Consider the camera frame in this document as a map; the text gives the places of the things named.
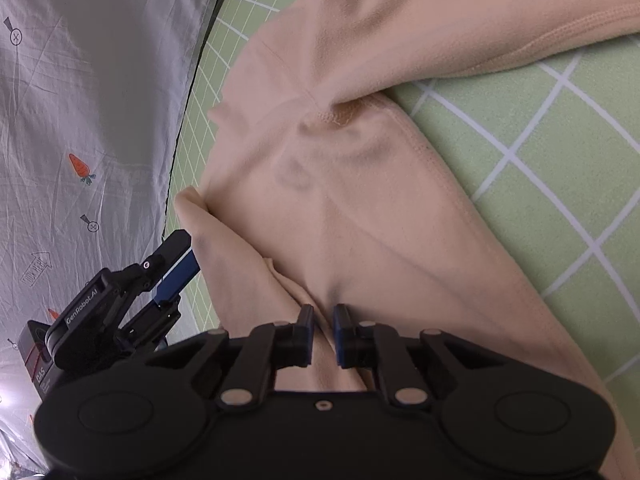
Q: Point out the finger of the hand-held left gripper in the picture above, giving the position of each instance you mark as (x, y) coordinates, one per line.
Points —
(177, 276)
(155, 322)

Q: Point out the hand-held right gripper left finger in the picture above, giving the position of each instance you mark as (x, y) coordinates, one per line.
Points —
(306, 332)

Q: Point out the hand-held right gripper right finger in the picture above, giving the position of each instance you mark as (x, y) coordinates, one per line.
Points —
(340, 336)

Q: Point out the beige hoodie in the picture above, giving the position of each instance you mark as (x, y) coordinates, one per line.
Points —
(375, 185)

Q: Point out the grey printed bed sheet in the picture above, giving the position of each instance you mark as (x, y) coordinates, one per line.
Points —
(75, 85)

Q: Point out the green checked sheet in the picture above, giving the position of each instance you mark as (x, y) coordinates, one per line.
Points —
(550, 135)

